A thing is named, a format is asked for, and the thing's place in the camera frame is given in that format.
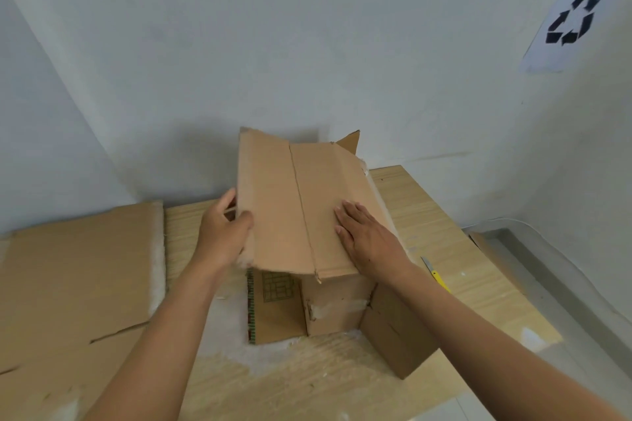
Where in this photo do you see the person's right hand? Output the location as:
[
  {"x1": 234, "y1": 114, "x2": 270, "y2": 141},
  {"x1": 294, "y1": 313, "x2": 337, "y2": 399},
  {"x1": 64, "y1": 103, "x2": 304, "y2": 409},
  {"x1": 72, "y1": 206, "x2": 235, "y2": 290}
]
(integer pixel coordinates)
[{"x1": 334, "y1": 199, "x2": 415, "y2": 284}]

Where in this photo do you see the person's left hand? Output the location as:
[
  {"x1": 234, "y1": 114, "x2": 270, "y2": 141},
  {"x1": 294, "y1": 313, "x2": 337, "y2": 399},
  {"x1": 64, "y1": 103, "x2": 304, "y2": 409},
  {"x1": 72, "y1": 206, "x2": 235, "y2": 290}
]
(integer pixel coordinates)
[{"x1": 197, "y1": 187, "x2": 255, "y2": 280}]

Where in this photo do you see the yellow utility knife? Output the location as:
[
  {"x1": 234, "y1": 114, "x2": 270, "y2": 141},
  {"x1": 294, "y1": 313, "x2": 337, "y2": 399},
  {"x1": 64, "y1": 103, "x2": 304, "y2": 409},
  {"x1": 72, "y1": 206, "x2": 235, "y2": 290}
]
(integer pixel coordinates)
[{"x1": 420, "y1": 256, "x2": 453, "y2": 294}]

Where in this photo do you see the person's right forearm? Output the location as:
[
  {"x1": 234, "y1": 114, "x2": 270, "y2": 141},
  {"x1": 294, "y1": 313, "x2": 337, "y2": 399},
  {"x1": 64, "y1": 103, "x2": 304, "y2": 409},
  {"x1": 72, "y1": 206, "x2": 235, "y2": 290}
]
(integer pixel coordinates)
[{"x1": 390, "y1": 267, "x2": 628, "y2": 421}]

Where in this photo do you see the person's left forearm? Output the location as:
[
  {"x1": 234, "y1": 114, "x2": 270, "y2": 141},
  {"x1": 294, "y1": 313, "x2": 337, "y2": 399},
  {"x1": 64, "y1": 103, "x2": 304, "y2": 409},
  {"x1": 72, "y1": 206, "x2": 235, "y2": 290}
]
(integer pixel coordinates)
[{"x1": 84, "y1": 262, "x2": 233, "y2": 421}]

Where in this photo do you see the light wooden table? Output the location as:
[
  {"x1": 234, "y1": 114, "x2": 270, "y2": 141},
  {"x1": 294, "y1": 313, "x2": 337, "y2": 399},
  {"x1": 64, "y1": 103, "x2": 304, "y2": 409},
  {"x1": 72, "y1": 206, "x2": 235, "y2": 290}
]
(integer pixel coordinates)
[{"x1": 163, "y1": 164, "x2": 564, "y2": 421}]

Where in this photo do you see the white paper recycling sign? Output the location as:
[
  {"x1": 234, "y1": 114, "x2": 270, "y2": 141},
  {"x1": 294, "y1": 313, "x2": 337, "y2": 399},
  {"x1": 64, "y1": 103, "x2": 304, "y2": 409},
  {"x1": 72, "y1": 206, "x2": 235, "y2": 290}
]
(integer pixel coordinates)
[{"x1": 518, "y1": 0, "x2": 632, "y2": 74}]

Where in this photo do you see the white cable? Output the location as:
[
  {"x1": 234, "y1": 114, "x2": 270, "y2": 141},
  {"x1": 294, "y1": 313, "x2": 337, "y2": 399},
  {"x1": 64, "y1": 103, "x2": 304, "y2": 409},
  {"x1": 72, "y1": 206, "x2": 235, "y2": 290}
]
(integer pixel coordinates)
[{"x1": 461, "y1": 217, "x2": 632, "y2": 313}]

